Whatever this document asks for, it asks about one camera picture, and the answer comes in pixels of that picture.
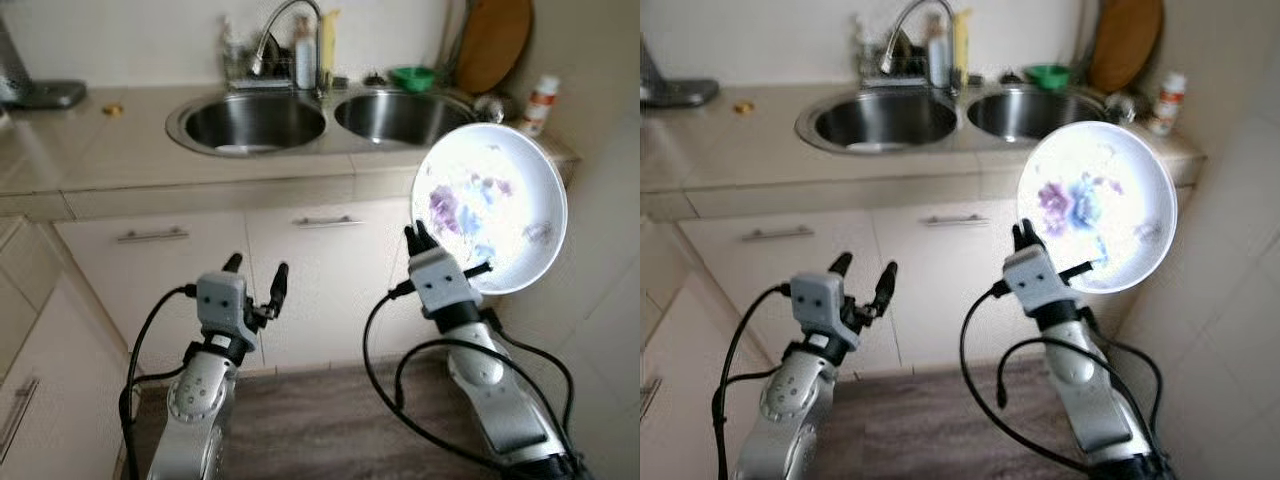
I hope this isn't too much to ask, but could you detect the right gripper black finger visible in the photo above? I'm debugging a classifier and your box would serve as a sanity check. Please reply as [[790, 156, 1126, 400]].
[[403, 220, 441, 263], [1010, 218, 1046, 259]]

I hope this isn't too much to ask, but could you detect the floral white plate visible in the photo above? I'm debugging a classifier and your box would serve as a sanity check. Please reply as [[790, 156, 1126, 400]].
[[410, 123, 569, 296], [1017, 120, 1179, 294]]

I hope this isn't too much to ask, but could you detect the white kitchen cabinet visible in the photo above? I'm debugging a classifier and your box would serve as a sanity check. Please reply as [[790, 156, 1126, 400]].
[[678, 190, 1201, 376], [50, 195, 576, 376]]

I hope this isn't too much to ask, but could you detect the stainless double sink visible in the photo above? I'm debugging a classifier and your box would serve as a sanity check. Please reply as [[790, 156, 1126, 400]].
[[165, 85, 501, 158], [795, 85, 1131, 156]]

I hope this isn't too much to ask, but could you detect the green plastic bowl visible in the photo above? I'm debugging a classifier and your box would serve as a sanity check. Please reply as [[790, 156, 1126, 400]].
[[388, 66, 438, 93], [1023, 64, 1071, 91]]

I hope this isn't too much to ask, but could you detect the thin dark steel faucet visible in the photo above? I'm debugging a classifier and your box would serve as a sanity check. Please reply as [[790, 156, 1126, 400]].
[[1076, 0, 1103, 91], [440, 0, 476, 93]]

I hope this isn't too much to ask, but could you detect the steel gooseneck faucet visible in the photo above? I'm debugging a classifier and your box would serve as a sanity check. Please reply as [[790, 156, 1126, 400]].
[[880, 0, 959, 96], [250, 0, 329, 96]]

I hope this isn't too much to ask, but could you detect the white bottle red label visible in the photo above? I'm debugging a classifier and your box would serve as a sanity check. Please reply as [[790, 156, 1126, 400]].
[[1148, 72, 1188, 136], [520, 75, 561, 138]]

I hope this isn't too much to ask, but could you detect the beige side cabinet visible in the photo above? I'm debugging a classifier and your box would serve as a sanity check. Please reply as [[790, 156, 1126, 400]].
[[640, 215, 741, 480], [0, 215, 136, 480]]

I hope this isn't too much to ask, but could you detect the white detergent bottle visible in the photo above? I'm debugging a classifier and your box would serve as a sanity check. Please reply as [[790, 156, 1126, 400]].
[[293, 22, 319, 91], [925, 20, 951, 89]]

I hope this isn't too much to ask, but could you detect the yellow detergent bottle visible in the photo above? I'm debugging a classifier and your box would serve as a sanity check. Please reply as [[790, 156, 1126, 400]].
[[950, 8, 974, 86], [318, 10, 343, 86]]

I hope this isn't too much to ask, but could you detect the round wooden cutting board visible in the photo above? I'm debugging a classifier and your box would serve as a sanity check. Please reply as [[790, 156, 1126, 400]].
[[1088, 0, 1166, 96], [455, 0, 534, 96]]

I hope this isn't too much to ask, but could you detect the grey appliance base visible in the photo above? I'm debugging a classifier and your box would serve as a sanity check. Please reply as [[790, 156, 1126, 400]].
[[0, 15, 88, 111], [640, 40, 719, 109]]

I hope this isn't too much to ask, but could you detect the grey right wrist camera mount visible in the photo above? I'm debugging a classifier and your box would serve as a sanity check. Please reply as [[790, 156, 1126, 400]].
[[1002, 245, 1063, 316], [408, 248, 471, 319]]

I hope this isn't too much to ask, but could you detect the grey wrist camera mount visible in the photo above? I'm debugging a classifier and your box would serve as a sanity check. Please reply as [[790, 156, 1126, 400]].
[[790, 270, 851, 339], [195, 270, 251, 341], [408, 248, 471, 319], [1002, 245, 1063, 316]]

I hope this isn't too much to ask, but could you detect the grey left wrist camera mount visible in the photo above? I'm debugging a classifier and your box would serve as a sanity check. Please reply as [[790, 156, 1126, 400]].
[[195, 270, 251, 341], [790, 270, 851, 339]]

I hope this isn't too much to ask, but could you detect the steel wire rack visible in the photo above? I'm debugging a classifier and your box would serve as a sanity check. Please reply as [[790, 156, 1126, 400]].
[[222, 55, 301, 91], [855, 55, 931, 89]]

